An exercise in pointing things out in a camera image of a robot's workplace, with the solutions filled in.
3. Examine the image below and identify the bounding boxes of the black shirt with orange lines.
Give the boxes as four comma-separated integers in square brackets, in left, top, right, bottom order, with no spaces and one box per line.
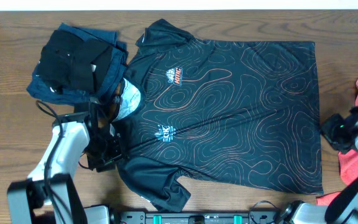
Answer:
[114,19,323,212]

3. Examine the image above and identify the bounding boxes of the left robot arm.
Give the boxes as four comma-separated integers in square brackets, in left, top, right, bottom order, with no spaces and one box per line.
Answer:
[7,100,122,223]

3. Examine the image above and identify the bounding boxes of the folded black garment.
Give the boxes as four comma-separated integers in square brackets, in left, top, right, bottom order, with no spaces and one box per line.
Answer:
[38,30,112,94]

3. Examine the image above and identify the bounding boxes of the black mounting rail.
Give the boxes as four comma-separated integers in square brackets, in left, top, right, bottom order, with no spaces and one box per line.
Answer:
[110,210,278,224]

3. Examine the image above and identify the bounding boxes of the left black cable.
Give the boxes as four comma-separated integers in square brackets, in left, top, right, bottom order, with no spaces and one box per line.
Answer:
[35,100,74,224]

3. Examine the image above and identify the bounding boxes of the black cable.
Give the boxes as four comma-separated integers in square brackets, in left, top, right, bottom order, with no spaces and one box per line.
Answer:
[249,200,280,224]
[35,100,74,224]

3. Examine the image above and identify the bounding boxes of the right black cable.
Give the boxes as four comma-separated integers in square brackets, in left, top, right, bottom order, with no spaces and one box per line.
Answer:
[249,200,280,224]

